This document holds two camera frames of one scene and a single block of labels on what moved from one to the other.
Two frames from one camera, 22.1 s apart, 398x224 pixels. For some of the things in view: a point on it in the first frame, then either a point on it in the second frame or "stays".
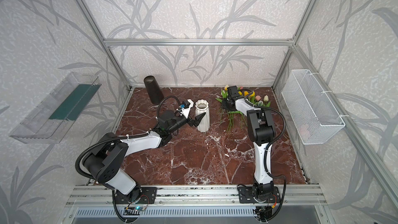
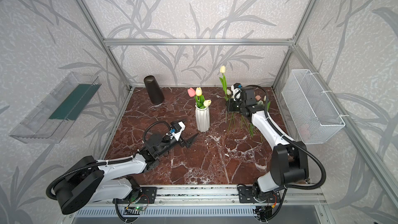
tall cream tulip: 224,95 to 223,81
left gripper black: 191,121 to 180,138
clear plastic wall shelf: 50,122 stays
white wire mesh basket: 314,122 stays
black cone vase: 154,93 stays
